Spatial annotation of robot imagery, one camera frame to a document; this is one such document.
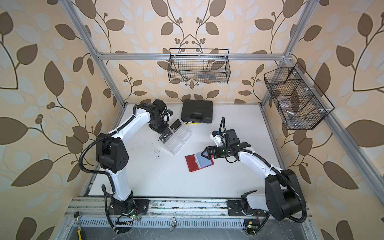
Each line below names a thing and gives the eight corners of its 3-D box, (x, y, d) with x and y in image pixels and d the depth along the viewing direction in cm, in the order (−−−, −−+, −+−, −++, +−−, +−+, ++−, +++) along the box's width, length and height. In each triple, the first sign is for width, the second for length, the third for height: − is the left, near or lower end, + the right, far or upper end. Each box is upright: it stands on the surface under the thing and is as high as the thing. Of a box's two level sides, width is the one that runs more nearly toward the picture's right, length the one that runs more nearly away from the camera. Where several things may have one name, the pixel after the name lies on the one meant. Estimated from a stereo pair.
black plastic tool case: (181, 123, 110) (181, 118, 106) (183, 102, 125) (183, 97, 121) (213, 123, 110) (214, 118, 106) (211, 102, 125) (212, 97, 121)
